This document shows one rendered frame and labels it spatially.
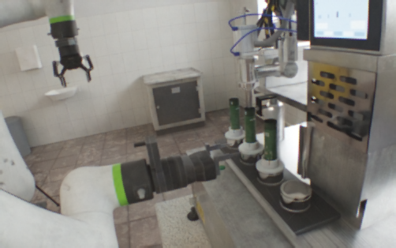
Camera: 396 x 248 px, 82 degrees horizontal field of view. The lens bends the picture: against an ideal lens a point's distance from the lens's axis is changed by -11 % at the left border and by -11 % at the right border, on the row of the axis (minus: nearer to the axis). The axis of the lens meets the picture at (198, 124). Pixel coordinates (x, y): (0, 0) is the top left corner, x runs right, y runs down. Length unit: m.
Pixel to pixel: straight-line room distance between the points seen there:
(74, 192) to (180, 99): 3.13
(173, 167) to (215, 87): 3.92
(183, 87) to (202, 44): 1.00
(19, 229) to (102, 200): 0.20
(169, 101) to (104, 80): 1.16
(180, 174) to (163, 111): 3.06
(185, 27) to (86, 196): 3.83
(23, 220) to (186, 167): 0.31
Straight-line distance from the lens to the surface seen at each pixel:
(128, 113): 4.27
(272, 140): 0.61
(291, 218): 0.57
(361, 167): 0.50
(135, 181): 0.53
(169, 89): 3.52
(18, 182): 0.73
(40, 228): 0.41
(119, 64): 4.12
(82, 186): 0.54
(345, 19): 0.47
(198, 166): 0.54
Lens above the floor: 1.41
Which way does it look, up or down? 21 degrees down
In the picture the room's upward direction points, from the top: 7 degrees counter-clockwise
